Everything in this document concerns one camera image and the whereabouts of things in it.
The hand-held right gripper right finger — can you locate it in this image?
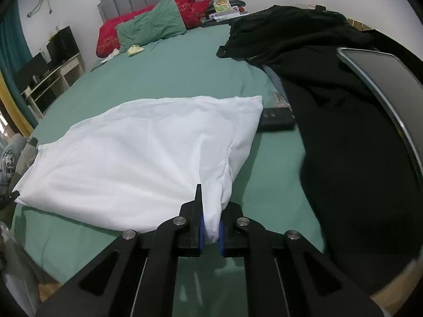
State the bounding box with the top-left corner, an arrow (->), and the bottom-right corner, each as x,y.
218,201 -> 384,317

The large red pillow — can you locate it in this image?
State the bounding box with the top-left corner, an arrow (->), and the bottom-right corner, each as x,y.
96,0 -> 195,58

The grey blue garment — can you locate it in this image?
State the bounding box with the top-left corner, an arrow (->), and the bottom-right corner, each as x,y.
263,66 -> 291,109

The folded black garment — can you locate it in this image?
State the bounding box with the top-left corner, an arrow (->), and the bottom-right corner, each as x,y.
216,5 -> 377,67

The small red pillow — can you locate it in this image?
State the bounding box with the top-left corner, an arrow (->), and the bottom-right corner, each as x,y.
193,0 -> 212,27

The grey printed folded garment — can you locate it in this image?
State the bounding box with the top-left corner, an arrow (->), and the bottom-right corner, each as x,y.
0,135 -> 27,185

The spread black garment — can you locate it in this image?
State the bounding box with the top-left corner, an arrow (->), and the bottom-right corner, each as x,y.
246,44 -> 423,299

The black car key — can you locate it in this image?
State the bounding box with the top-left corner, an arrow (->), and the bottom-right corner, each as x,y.
257,107 -> 296,131

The green pillow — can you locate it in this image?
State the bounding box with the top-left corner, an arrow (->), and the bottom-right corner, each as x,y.
116,0 -> 187,47

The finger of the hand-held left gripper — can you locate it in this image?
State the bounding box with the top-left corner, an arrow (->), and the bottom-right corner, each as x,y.
0,190 -> 20,210

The bed with green sheet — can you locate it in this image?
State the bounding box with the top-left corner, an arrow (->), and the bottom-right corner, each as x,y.
10,23 -> 326,317

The white hooded jacket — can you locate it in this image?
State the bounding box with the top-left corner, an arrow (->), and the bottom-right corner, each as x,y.
15,95 -> 264,242

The grey tablet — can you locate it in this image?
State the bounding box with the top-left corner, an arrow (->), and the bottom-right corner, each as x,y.
336,48 -> 423,185

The yellow curtain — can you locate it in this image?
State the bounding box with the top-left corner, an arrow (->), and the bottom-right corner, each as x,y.
0,73 -> 37,136

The black monitor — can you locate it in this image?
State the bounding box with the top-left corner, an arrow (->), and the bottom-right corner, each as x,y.
13,53 -> 47,88

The black computer tower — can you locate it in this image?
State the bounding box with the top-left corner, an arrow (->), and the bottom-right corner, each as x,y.
46,25 -> 80,62

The teal curtain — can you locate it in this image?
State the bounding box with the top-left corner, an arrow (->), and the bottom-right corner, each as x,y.
0,0 -> 32,100

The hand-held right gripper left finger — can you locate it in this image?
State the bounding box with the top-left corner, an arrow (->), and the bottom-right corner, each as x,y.
35,183 -> 204,317

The stack of papers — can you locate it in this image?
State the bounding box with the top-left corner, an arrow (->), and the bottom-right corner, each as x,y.
205,7 -> 248,20

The cardboard box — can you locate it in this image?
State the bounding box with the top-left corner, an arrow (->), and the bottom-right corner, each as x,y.
347,18 -> 374,32

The white wooden desk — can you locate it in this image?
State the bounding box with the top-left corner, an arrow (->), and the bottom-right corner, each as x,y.
21,53 -> 85,121

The air conditioner hose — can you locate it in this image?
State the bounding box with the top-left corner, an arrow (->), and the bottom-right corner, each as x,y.
26,0 -> 53,18

